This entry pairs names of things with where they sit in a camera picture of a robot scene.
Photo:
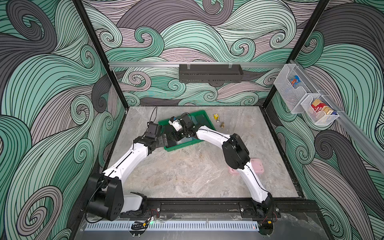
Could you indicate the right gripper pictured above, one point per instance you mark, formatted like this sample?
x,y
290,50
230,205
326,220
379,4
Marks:
x,y
178,132

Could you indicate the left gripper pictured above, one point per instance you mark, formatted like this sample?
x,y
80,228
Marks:
x,y
162,141

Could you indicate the green storage tray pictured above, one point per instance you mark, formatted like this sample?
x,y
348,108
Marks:
x,y
199,118

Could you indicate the pink pencil case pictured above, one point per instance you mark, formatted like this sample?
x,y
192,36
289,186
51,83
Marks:
x,y
256,164

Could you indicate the black pencil case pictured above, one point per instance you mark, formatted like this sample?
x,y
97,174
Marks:
x,y
173,138

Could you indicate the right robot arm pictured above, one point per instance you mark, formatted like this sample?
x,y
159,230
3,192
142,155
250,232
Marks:
x,y
237,157

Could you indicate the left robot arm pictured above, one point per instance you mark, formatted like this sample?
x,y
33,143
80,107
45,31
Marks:
x,y
105,197

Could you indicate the red yellow box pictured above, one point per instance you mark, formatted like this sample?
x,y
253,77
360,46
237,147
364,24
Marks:
x,y
320,107

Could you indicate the blue red small item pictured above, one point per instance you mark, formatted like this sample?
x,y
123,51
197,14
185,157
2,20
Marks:
x,y
295,81

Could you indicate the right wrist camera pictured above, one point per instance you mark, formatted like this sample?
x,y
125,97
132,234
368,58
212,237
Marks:
x,y
184,122

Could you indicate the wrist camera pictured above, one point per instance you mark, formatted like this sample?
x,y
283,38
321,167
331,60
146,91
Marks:
x,y
184,122
153,130

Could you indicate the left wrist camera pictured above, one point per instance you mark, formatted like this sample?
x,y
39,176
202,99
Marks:
x,y
153,130

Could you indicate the black wall shelf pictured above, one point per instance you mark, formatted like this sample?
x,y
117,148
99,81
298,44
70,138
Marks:
x,y
214,75

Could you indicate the aluminium rail back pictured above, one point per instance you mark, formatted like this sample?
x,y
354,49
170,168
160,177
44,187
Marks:
x,y
152,64

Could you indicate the aluminium rail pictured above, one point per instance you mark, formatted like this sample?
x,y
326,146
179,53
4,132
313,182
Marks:
x,y
152,64
372,151

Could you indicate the white slotted cable duct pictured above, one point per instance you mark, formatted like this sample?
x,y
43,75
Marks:
x,y
194,225

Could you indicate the clear wall bin rear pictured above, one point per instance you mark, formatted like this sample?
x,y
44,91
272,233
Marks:
x,y
293,97

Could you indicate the clear wall bin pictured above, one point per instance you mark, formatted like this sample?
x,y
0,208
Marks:
x,y
293,97
319,119

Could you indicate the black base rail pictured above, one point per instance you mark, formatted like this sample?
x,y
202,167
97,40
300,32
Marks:
x,y
165,208

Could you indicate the clear wall bin front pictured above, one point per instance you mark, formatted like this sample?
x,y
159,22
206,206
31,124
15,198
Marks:
x,y
319,119

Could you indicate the aluminium rail right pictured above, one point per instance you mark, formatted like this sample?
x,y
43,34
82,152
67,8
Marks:
x,y
372,151

